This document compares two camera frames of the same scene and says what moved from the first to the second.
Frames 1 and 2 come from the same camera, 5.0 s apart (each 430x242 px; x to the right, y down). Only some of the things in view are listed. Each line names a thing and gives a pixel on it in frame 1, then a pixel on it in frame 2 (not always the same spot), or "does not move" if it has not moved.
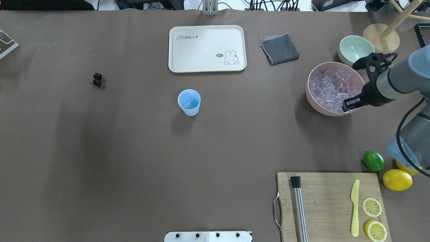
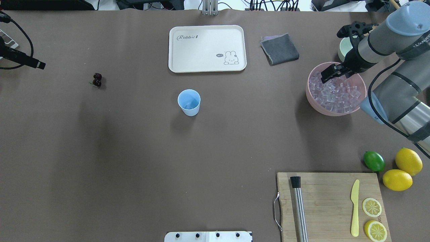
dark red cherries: [97, 81] does not move
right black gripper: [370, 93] -> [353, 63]
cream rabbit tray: [195, 48] does not move
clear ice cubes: [330, 89] does not move
